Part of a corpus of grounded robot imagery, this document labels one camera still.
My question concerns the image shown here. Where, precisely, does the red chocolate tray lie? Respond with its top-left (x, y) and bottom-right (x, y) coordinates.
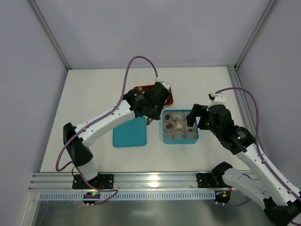
top-left (135, 85), bottom-right (174, 106)

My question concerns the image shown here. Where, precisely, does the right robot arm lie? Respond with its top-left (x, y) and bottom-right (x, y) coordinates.
top-left (186, 104), bottom-right (301, 226)

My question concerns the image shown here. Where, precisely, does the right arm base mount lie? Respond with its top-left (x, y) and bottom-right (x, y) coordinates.
top-left (196, 162), bottom-right (233, 188)

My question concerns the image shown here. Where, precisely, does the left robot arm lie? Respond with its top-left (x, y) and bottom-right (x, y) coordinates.
top-left (63, 81), bottom-right (171, 187)

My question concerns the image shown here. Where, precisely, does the brown oval chocolate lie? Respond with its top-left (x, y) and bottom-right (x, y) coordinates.
top-left (166, 124), bottom-right (173, 130)

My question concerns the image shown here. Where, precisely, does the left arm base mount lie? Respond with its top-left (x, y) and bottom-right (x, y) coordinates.
top-left (72, 172), bottom-right (114, 190)

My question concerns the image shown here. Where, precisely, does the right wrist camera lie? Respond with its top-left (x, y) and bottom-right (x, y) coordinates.
top-left (208, 92), bottom-right (226, 107)

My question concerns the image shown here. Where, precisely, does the teal chocolate box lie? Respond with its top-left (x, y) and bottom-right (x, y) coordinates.
top-left (162, 110), bottom-right (199, 145)

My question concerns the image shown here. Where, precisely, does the aluminium front rail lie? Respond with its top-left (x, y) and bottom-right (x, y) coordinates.
top-left (29, 171), bottom-right (214, 191)

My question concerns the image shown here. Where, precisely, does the slotted cable duct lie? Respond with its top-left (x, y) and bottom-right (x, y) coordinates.
top-left (39, 190), bottom-right (215, 201)

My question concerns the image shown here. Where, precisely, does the teal box lid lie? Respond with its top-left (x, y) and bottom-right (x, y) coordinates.
top-left (112, 117), bottom-right (147, 148)

